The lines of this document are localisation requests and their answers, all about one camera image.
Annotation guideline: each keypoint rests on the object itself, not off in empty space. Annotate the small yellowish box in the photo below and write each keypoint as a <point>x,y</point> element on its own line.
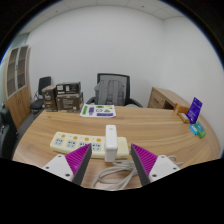
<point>183,117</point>

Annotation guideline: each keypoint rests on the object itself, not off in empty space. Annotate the wooden glass-door cabinet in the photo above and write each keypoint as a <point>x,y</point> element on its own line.
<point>18,100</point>

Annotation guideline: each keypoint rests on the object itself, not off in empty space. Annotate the black mesh office chair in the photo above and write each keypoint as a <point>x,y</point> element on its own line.
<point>111,76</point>

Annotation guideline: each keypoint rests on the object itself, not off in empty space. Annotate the small blue box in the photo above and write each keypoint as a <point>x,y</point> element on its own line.
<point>193,129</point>

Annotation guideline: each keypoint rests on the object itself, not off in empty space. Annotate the small brown cardboard box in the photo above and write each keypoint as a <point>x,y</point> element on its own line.
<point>49,98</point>

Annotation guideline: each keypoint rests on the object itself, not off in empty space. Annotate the purple standing card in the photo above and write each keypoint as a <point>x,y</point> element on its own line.
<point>194,110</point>

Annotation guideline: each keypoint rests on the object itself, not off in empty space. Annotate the orange box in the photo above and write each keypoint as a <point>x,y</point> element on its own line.
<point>181,108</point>

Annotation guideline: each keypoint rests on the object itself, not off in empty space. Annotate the black leather chair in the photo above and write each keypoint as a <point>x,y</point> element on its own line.
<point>6,133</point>

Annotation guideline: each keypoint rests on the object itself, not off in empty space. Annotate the wooden side desk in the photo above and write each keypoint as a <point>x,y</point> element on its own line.
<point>160,98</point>

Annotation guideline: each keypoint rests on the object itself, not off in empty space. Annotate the grey backpack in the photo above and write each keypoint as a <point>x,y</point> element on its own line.
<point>109,92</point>

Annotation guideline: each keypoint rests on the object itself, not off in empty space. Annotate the white charger block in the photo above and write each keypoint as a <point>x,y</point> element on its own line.
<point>111,143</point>

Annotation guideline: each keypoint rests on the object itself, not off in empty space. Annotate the small green box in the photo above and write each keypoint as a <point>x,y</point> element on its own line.
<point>200,130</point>

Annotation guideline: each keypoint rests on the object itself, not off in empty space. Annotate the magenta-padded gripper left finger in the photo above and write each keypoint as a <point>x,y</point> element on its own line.
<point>60,165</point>

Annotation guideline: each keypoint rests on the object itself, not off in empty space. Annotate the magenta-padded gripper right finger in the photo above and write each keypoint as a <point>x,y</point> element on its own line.
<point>160,165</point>

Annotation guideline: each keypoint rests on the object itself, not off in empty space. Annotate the printed paper sheet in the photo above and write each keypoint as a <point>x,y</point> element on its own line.
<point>98,111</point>

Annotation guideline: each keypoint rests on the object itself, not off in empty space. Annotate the black visitor chair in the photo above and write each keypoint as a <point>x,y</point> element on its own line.
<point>44,83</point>

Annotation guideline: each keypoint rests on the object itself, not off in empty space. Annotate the cream power strip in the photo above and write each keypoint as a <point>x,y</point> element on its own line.
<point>73,141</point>

